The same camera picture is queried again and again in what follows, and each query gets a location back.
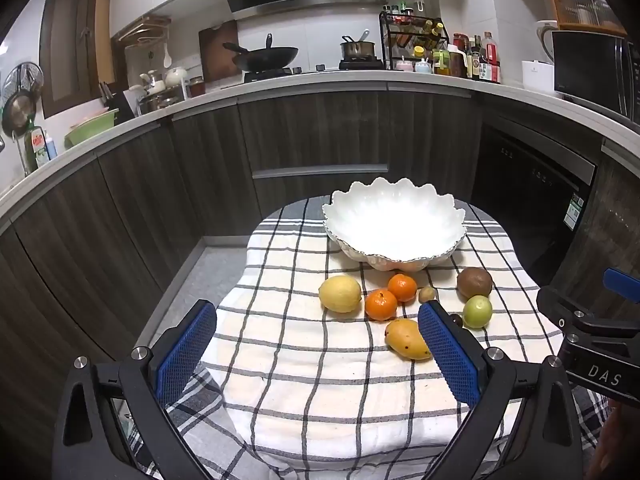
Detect wooden wall rack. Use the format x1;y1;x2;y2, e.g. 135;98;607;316
111;15;172;44

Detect black gas stove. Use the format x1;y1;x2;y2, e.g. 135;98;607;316
243;58;386;83

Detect red label bottle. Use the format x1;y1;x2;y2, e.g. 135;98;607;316
481;31;502;84

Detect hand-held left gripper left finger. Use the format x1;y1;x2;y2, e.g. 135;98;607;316
51;299;218;480

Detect hanging steel pan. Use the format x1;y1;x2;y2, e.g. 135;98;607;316
1;87;38;137

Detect dark wood base cabinets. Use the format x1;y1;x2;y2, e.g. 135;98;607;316
0;85;640;480

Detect white box appliance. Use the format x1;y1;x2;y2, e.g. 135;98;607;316
521;60;556;97

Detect green round fruit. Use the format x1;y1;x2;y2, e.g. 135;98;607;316
462;295;493;330

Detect green basin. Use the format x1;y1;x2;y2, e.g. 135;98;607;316
64;108;120;148

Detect black wok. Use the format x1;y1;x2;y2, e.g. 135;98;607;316
222;33;300;73

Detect dark sauce bottle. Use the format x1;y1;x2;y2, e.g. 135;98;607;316
469;36;485;81

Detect yellow lemon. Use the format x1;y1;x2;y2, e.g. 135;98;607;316
318;276;363;315

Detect white kettle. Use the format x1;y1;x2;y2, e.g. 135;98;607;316
535;20;559;64

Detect orange tangerine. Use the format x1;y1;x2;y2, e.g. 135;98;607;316
387;272;418;304
364;289;399;322

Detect steel saucepan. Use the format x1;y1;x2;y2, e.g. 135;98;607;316
341;29;377;60

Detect brown cutting board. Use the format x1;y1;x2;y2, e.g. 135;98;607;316
198;20;241;83

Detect brown door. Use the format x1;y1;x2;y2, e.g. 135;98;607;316
39;0;113;120

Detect black knife block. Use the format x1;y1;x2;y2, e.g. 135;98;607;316
99;81;137;121

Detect black microwave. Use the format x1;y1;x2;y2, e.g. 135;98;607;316
551;30;640;123

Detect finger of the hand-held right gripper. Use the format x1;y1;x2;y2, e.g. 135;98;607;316
536;286;640;341
603;267;640;306

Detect black wire spice rack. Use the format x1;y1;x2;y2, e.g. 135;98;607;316
378;10;448;71

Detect person's right hand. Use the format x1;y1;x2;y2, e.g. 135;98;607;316
586;400;640;480

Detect white scalloped bowl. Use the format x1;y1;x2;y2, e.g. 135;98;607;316
321;177;467;273

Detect steel pot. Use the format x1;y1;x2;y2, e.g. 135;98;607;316
137;87;188;115

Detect black dishwasher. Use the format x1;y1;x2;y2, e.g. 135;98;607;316
470;122;598;286

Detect black white checkered cloth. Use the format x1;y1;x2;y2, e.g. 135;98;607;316
127;195;608;480

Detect yellow mango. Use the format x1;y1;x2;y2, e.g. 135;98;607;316
384;318;433;361

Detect green dish soap bottle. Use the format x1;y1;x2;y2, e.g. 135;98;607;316
27;125;51;171

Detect red lidded dark jar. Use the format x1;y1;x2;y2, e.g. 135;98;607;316
448;33;471;79

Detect row of small spice jars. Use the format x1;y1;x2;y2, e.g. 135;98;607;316
382;0;426;17

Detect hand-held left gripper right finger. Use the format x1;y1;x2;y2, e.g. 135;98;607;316
417;300;586;480

